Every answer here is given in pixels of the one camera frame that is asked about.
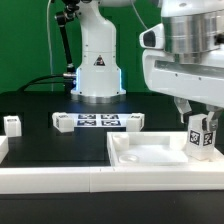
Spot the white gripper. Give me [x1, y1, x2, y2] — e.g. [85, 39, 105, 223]
[142, 49, 224, 132]

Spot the white square table top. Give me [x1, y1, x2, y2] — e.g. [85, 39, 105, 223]
[107, 132, 224, 167]

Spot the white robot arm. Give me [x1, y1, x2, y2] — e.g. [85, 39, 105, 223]
[74, 0, 224, 131]

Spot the marker sheet with tags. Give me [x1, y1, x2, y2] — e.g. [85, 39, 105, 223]
[69, 113, 129, 127]

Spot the white U-shaped fence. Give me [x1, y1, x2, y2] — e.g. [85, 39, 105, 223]
[0, 134, 224, 195]

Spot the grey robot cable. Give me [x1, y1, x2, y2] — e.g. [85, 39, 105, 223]
[130, 0, 149, 31]

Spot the black cable bundle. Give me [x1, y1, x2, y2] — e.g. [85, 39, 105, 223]
[18, 73, 74, 92]

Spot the white thin cable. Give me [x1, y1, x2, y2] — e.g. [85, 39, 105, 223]
[46, 0, 55, 92]

